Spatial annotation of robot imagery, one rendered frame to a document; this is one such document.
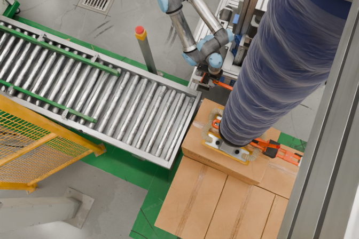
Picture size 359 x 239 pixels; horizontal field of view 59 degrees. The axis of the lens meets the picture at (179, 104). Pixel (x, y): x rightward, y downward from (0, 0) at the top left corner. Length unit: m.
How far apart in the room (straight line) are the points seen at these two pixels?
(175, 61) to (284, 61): 2.78
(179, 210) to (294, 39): 2.14
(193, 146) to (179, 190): 0.51
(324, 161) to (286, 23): 0.48
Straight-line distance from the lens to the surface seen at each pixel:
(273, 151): 2.09
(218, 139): 2.16
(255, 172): 2.31
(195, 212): 2.66
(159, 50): 3.56
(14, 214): 2.28
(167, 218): 2.67
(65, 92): 3.01
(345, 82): 0.24
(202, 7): 1.97
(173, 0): 1.99
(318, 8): 0.58
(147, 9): 3.83
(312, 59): 0.71
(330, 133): 0.23
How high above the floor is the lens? 3.20
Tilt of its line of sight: 74 degrees down
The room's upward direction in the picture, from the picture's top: 8 degrees counter-clockwise
